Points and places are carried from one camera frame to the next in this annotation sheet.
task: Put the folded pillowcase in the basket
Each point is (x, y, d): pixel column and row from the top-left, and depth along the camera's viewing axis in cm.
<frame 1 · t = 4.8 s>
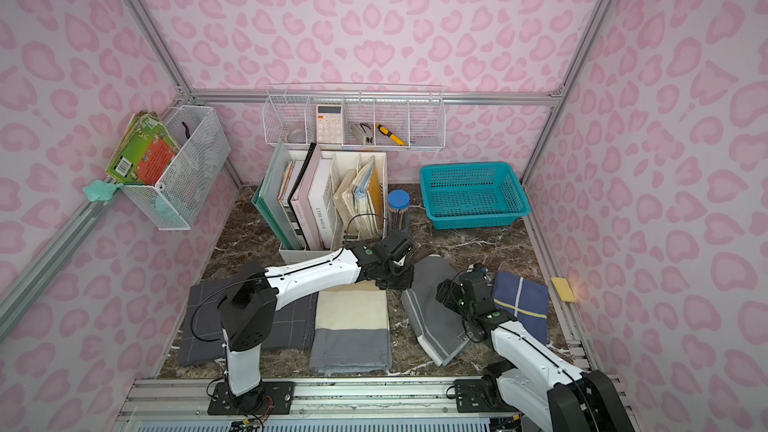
left hand: (413, 277, 85), fingers closed
right hand: (446, 289, 89), fingers open
grey folded pillowcase with label: (437, 326, 87), on the table
cream and grey folded pillowcase: (352, 329, 84), point 2 cm above the table
dark grey checked pillowcase: (301, 326, 82), point 5 cm above the table
navy blue folded pillowcase: (525, 300, 90), on the table
teal plastic basket: (472, 194, 119), on the table
white file organizer: (360, 198, 85), point 25 cm above the table
blue lid pencil jar: (399, 202, 90), point 20 cm above the table
green folder: (267, 197, 77), point 31 cm above the table
pink book: (305, 216, 82), point 24 cm above the table
white book: (321, 198, 84), point 26 cm above the table

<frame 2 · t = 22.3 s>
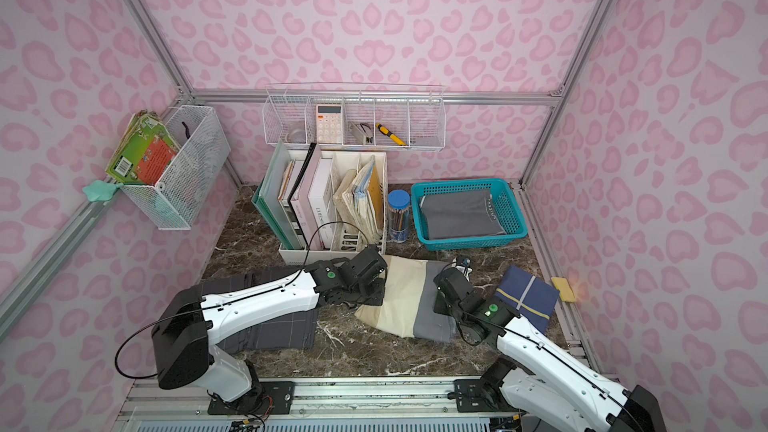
left hand: (383, 286, 80), fingers closed
right hand: (439, 291, 80), fingers closed
grey folded pillowcase with label: (461, 214, 109), point 3 cm above the table
cream and grey folded pillowcase: (408, 301, 83), point 8 cm above the table
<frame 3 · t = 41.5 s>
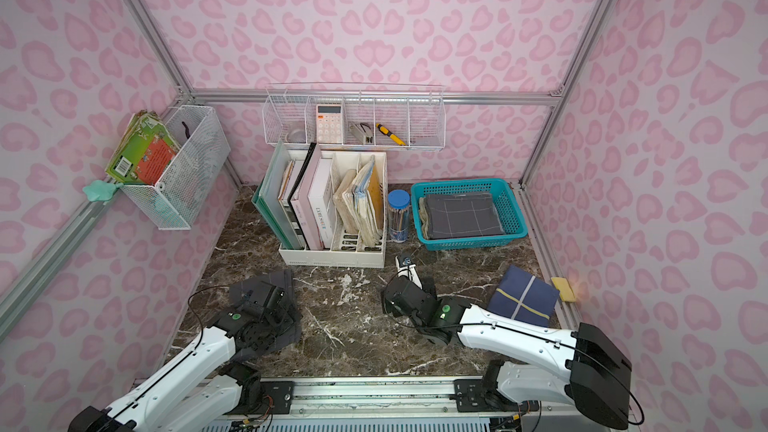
left hand: (292, 319, 85), fingers open
right hand: (396, 286, 80), fingers open
dark grey checked pillowcase: (455, 215, 106), point 5 cm above the table
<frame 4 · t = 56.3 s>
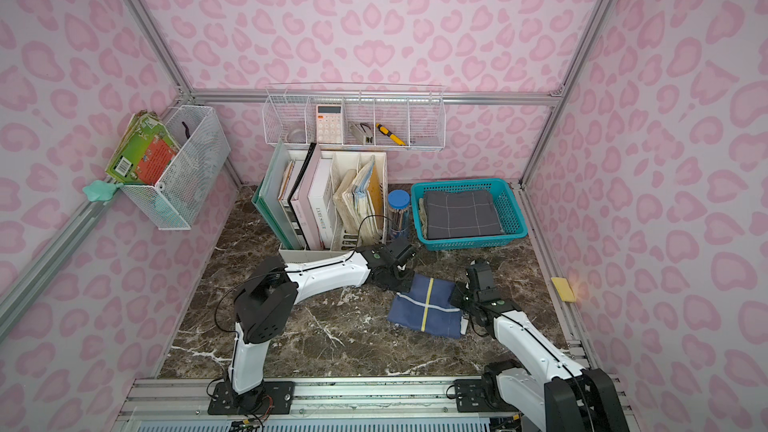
left hand: (409, 278, 90), fingers closed
right hand: (453, 288, 88), fingers closed
navy blue folded pillowcase: (427, 307, 88), point 2 cm above the table
